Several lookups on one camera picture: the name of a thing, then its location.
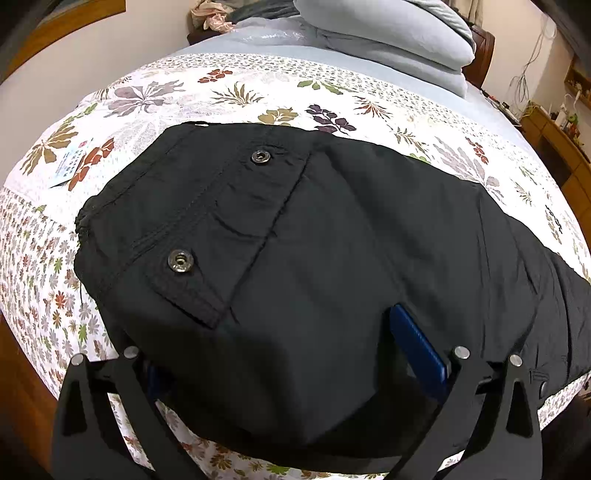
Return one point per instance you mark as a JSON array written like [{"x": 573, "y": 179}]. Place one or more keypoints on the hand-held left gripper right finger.
[{"x": 415, "y": 350}]

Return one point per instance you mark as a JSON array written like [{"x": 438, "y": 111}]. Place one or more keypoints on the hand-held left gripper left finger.
[{"x": 153, "y": 381}]

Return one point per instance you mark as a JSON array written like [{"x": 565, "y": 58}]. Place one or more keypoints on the black pants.
[{"x": 323, "y": 230}]

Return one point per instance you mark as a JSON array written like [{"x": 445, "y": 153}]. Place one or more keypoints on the white paper label tag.
[{"x": 69, "y": 161}]

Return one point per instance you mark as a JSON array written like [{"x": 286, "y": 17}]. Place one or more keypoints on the wooden desk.
[{"x": 554, "y": 143}]

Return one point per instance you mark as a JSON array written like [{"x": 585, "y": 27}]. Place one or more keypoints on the floral white quilt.
[{"x": 184, "y": 92}]

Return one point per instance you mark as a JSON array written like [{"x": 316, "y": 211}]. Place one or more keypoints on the folded grey duvet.
[{"x": 392, "y": 46}]

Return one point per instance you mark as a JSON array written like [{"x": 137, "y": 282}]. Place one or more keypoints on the dark wooden headboard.
[{"x": 482, "y": 50}]

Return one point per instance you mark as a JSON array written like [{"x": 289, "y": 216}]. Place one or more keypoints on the grey bed sheet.
[{"x": 221, "y": 48}]

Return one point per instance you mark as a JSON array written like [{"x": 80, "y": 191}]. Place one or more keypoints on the clear plastic bag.
[{"x": 272, "y": 32}]

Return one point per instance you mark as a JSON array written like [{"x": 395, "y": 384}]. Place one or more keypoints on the wooden framed window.
[{"x": 69, "y": 27}]

